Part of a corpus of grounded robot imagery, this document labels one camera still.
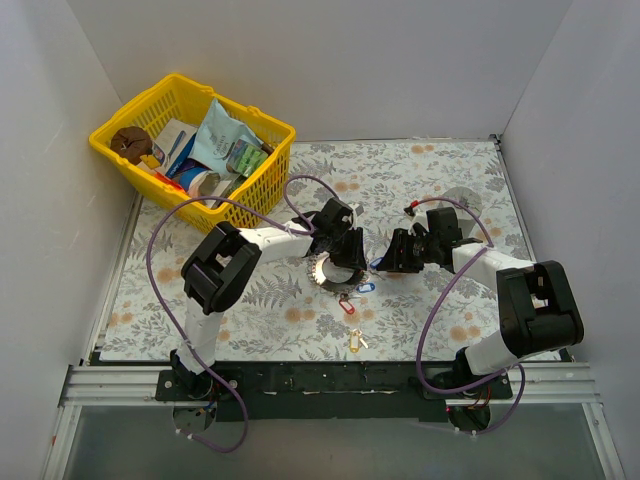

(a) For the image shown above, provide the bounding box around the yellow plastic shopping basket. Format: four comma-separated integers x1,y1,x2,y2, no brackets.
89,73,296,215

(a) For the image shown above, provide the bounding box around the white blue box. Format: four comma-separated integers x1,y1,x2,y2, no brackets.
151,119,197,177

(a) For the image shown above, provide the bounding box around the floral patterned table mat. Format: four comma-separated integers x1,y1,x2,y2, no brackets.
97,140,529,362

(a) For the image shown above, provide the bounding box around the blue key tag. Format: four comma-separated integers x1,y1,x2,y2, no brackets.
370,257,384,270
356,282,376,294

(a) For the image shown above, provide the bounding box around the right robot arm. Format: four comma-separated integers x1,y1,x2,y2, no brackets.
375,199,584,398

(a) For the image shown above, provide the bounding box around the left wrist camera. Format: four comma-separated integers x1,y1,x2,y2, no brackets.
318,197,358,232

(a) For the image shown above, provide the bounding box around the light blue chips bag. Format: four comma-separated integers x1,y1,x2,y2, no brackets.
189,98,262,176

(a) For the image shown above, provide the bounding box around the red key tag with key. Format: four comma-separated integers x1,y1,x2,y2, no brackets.
339,294,356,315

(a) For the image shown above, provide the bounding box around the green snack packet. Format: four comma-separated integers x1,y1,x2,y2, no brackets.
227,139,269,178

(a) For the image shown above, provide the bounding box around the grey wrapped can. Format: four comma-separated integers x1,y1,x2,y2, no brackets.
438,186,483,238

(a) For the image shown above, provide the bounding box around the grey brown pouch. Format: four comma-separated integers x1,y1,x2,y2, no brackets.
188,171,242,209

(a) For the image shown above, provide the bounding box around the yellow key tag with key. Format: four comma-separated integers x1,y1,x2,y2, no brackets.
348,329,370,354

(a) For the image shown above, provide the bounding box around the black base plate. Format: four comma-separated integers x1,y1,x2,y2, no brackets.
89,361,568,423

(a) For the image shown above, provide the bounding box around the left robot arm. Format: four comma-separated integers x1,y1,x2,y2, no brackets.
170,198,367,400

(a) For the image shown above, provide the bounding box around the aluminium frame rail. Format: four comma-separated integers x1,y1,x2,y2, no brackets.
39,362,626,480

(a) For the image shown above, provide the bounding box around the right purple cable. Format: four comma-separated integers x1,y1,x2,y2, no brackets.
404,197,527,437

